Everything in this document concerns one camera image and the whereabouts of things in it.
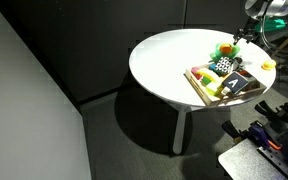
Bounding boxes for wooden tray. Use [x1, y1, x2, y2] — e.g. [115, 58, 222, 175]
[183, 63, 268, 108]

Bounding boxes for pink toy block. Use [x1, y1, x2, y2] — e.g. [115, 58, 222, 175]
[190, 66, 202, 76]

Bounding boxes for large yellow toy fruit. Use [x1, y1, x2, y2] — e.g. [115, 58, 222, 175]
[262, 59, 277, 72]

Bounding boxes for black patterned fabric cube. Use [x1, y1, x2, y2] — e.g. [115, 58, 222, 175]
[214, 56, 240, 77]

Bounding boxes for black spring clamp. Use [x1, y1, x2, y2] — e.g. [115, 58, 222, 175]
[254, 100, 285, 123]
[221, 120, 248, 143]

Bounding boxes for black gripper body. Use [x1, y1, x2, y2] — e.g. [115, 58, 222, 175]
[237, 16, 260, 38]

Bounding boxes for white table leg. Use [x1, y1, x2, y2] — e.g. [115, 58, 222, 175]
[172, 106, 188, 155]

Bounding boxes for yellow toy banana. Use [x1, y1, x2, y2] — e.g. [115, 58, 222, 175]
[196, 68, 222, 84]

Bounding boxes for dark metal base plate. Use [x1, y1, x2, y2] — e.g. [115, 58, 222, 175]
[217, 138, 285, 180]

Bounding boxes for orange toy fruit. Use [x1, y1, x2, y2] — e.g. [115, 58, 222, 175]
[219, 43, 234, 55]

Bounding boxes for teal green camera mount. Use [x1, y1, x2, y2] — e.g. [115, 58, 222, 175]
[254, 18, 287, 34]

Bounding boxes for green plastic bowl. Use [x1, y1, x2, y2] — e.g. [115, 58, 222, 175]
[209, 42, 241, 63]

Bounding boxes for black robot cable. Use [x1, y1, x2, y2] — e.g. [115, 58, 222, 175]
[258, 9, 285, 53]

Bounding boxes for pale green toy block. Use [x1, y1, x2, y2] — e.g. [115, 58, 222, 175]
[205, 82, 223, 96]

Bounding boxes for purple spring clamp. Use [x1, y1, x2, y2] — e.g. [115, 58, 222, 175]
[248, 122, 283, 151]

